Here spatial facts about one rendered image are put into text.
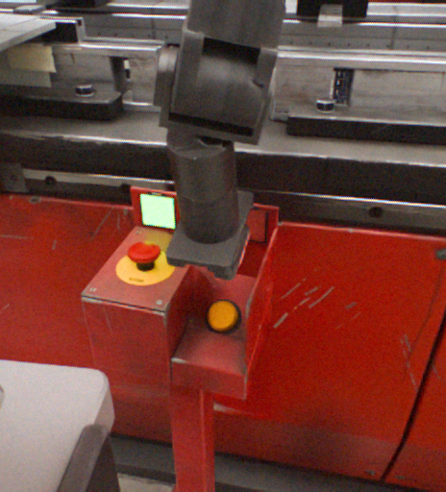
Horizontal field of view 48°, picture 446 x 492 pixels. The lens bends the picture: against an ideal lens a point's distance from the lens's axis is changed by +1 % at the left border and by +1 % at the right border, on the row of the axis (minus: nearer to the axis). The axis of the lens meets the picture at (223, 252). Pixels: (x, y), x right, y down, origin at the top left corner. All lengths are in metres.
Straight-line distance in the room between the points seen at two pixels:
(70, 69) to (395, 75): 0.49
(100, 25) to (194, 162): 0.74
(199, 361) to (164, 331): 0.06
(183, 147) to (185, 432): 0.50
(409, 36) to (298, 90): 0.32
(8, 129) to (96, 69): 0.16
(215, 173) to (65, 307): 0.60
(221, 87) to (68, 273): 0.60
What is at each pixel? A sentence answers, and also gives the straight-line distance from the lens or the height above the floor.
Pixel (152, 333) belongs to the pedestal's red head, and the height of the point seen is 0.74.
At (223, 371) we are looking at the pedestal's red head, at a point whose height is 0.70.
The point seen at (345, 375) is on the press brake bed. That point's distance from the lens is 0.92.
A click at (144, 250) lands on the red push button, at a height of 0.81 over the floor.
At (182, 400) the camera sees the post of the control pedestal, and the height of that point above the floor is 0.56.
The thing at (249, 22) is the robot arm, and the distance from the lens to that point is 0.36.
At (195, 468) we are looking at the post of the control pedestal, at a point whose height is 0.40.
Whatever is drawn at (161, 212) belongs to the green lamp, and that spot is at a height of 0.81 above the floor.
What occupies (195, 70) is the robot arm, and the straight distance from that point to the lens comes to 0.37.
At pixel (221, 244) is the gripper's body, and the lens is 0.47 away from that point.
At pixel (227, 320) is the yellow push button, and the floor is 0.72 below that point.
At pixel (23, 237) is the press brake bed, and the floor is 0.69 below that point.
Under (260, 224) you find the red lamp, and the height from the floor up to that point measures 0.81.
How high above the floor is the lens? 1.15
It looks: 35 degrees down
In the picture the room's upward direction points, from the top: straight up
